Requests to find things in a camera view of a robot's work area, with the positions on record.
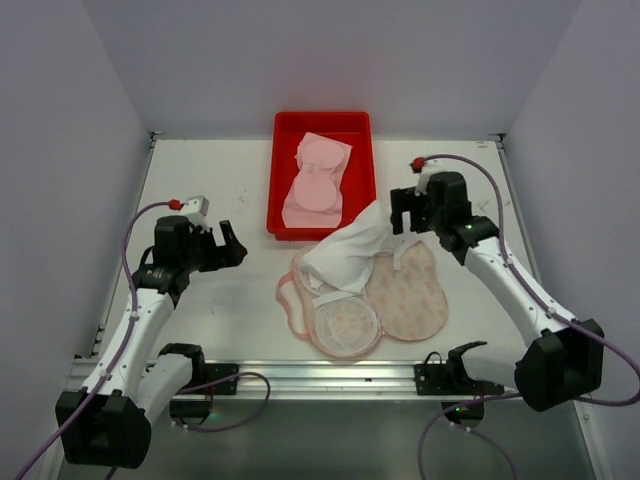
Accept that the white bra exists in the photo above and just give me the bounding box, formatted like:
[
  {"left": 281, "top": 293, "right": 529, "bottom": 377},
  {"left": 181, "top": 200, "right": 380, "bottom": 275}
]
[{"left": 298, "top": 200, "right": 419, "bottom": 294}]

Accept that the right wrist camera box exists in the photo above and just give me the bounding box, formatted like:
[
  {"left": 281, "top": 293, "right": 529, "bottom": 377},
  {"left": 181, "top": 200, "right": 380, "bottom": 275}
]
[{"left": 410, "top": 157, "right": 444, "bottom": 196}]

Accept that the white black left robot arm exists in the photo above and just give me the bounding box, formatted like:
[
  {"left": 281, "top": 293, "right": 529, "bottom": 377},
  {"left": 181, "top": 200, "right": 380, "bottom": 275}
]
[{"left": 55, "top": 212, "right": 247, "bottom": 469}]

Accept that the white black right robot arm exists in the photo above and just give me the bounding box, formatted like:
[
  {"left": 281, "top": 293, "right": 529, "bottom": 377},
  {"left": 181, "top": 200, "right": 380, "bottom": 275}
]
[{"left": 390, "top": 172, "right": 604, "bottom": 412}]

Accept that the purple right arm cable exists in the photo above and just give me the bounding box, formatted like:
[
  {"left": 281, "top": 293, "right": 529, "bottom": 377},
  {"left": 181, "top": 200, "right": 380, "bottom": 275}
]
[{"left": 417, "top": 153, "right": 640, "bottom": 480}]

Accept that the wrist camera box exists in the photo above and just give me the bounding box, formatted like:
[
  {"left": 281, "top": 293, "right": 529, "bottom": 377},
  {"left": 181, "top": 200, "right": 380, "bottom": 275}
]
[
  {"left": 410, "top": 157, "right": 444, "bottom": 196},
  {"left": 179, "top": 195, "right": 209, "bottom": 223}
]

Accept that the pink tulip mesh laundry bag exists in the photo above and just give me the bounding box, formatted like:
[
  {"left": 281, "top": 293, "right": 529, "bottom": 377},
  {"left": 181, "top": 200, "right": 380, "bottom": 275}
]
[{"left": 275, "top": 237, "right": 449, "bottom": 360}]

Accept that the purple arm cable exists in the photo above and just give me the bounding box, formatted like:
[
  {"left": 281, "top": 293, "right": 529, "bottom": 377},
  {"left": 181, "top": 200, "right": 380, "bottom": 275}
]
[
  {"left": 14, "top": 197, "right": 271, "bottom": 480},
  {"left": 417, "top": 153, "right": 640, "bottom": 480}
]

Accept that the pink bra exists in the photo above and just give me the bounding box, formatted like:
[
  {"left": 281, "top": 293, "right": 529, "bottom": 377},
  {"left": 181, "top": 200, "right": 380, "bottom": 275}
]
[{"left": 281, "top": 132, "right": 352, "bottom": 229}]

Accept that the aluminium mounting rail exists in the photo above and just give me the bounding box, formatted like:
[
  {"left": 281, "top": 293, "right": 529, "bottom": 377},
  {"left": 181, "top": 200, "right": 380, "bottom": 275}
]
[{"left": 64, "top": 360, "right": 589, "bottom": 401}]

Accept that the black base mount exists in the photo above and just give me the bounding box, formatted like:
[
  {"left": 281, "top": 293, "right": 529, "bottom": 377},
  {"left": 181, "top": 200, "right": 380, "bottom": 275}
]
[
  {"left": 413, "top": 351, "right": 505, "bottom": 428},
  {"left": 169, "top": 363, "right": 239, "bottom": 425}
]

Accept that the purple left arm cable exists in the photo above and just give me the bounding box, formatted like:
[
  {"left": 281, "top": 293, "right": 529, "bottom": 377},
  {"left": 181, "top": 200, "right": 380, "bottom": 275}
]
[{"left": 14, "top": 197, "right": 271, "bottom": 480}]

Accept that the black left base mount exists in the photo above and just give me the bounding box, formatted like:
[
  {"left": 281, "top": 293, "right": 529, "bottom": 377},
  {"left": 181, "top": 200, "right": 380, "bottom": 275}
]
[{"left": 169, "top": 363, "right": 239, "bottom": 425}]

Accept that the red plastic tray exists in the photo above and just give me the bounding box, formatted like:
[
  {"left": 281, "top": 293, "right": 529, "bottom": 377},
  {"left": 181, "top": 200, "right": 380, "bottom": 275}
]
[{"left": 266, "top": 111, "right": 376, "bottom": 241}]

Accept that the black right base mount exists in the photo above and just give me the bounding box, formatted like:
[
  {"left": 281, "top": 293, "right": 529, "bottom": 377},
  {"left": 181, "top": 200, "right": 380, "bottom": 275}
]
[{"left": 413, "top": 351, "right": 505, "bottom": 428}]

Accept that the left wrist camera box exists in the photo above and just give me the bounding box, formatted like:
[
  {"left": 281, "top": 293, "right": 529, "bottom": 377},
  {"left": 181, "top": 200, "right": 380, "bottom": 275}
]
[{"left": 179, "top": 195, "right": 209, "bottom": 223}]

